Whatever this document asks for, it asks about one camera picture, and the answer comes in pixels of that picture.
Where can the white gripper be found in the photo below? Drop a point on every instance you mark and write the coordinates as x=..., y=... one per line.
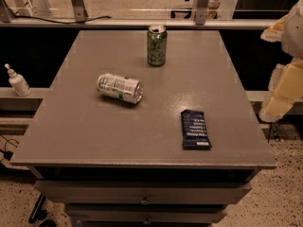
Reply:
x=294, y=35

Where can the silver green 7up can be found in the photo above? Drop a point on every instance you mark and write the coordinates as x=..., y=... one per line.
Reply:
x=122, y=88

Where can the green soda can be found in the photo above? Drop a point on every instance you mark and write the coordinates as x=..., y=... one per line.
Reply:
x=157, y=45

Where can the dark blue snack bar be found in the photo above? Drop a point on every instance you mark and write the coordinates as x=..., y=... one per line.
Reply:
x=194, y=131

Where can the grey lower drawer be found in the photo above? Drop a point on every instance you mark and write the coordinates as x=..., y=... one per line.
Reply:
x=144, y=214

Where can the grey drawer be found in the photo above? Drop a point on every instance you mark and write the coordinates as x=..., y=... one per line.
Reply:
x=144, y=214
x=142, y=192

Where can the grey upper drawer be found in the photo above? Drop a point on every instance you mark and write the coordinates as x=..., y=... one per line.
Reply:
x=142, y=192

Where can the white pump bottle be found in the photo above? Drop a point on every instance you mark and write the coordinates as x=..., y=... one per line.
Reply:
x=18, y=82

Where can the metal frame post right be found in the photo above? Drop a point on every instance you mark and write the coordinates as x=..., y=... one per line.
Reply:
x=200, y=7

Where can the metal frame post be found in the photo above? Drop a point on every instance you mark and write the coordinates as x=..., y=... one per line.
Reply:
x=80, y=12
x=200, y=7

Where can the metal frame post left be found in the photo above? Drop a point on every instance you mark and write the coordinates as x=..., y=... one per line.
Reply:
x=80, y=12

